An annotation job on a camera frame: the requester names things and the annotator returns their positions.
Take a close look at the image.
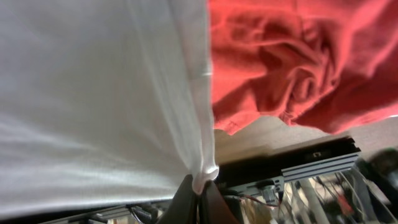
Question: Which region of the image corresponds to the red t-shirt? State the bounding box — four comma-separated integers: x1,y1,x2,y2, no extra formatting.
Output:
208,0,397,134

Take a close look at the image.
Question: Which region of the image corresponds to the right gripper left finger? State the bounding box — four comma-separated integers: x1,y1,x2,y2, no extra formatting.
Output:
157,175,198,224

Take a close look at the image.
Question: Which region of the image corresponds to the aluminium frame rail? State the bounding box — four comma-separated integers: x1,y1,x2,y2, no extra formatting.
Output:
215,137,361,197

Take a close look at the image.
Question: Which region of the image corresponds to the white printed t-shirt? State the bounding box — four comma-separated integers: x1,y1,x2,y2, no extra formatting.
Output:
1,0,218,220

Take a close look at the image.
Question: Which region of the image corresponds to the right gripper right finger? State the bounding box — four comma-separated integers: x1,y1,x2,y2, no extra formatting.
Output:
199,181,239,224

